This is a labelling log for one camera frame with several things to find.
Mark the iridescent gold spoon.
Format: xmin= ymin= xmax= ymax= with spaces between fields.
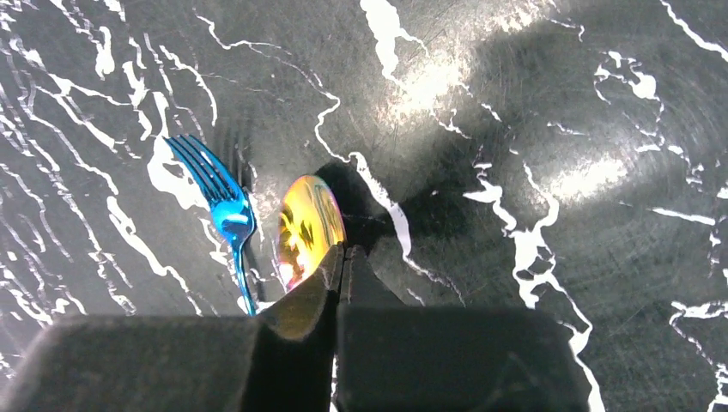
xmin=277 ymin=175 xmax=347 ymax=292

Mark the blue metallic fork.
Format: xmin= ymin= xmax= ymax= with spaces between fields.
xmin=163 ymin=135 xmax=258 ymax=316

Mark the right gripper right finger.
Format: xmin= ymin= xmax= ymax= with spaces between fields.
xmin=337 ymin=246 xmax=589 ymax=411

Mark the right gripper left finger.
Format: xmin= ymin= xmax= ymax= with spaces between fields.
xmin=1 ymin=245 xmax=345 ymax=411

